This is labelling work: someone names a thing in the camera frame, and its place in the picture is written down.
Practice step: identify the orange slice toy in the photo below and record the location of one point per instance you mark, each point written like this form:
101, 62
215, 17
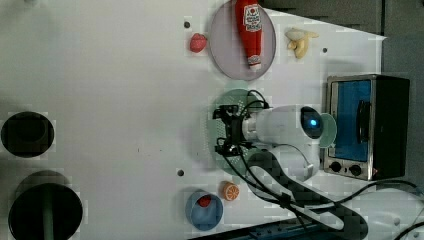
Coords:
230, 191

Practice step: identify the red strawberry on table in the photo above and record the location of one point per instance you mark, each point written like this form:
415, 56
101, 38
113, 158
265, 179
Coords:
197, 42

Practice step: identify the red ketchup bottle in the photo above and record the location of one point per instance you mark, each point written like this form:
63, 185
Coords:
249, 26

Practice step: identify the peeled banana toy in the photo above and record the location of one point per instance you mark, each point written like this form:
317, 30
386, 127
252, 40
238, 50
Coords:
299, 41

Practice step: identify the green strainer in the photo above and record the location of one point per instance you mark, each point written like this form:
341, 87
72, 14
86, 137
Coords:
249, 101

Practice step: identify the small black cylinder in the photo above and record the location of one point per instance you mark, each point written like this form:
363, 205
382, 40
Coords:
27, 134

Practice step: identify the black toaster oven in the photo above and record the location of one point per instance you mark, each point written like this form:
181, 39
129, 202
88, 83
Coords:
371, 114

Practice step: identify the red strawberry in bowl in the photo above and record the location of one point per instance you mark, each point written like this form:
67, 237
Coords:
204, 201

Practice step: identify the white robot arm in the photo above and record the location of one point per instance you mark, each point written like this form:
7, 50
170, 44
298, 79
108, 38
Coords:
274, 151

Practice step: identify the blue bowl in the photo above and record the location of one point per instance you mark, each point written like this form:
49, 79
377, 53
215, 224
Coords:
207, 218

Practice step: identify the grey round plate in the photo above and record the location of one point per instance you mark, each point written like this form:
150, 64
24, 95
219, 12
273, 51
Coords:
226, 47

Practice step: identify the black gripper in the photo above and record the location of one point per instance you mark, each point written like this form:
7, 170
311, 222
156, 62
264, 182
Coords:
232, 144

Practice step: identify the large black cylinder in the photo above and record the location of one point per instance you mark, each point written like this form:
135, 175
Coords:
45, 207

